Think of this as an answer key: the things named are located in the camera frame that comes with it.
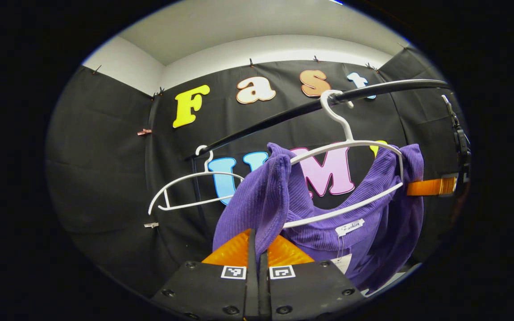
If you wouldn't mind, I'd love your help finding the white clothes hanger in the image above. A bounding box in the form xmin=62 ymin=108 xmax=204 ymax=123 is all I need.
xmin=148 ymin=145 xmax=245 ymax=216
xmin=282 ymin=89 xmax=405 ymax=229

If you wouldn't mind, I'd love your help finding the purple ribbed top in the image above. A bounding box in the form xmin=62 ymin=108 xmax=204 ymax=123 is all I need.
xmin=212 ymin=143 xmax=425 ymax=295

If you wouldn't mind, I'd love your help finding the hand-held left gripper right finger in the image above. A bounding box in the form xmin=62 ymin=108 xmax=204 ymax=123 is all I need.
xmin=259 ymin=234 xmax=367 ymax=321

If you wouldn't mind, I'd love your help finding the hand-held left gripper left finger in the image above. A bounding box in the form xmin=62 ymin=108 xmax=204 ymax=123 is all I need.
xmin=150 ymin=229 xmax=258 ymax=321

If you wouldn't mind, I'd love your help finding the black clothes rail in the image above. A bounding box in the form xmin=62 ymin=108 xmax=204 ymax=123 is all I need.
xmin=186 ymin=79 xmax=450 ymax=223

